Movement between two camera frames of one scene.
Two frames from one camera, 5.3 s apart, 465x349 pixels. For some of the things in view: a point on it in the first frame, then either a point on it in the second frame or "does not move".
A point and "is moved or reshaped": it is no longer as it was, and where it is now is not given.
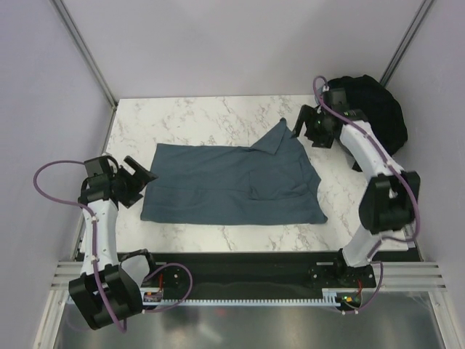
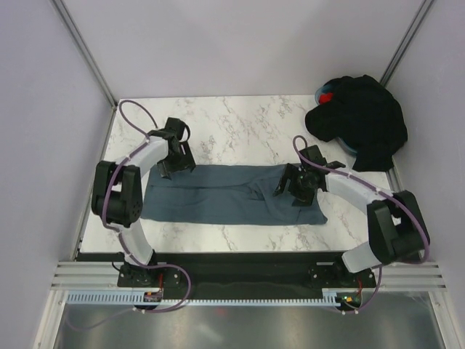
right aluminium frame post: [406, 41] does not move
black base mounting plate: [252, 275] does not move
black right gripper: [309, 113] → [303, 198]
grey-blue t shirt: [268, 183] is moved or reshaped
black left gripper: [142, 177] → [187, 158]
